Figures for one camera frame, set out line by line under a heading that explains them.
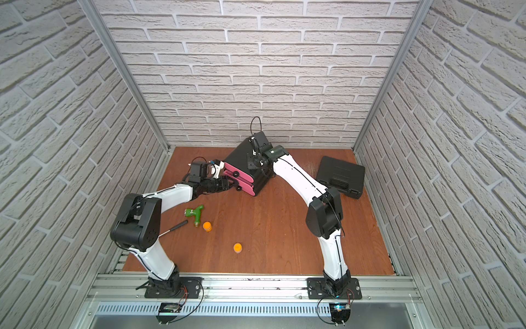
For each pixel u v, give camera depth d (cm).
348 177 100
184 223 90
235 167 89
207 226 87
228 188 85
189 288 74
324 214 51
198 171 76
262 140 68
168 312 71
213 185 83
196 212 92
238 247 81
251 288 76
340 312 70
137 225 48
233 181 92
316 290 74
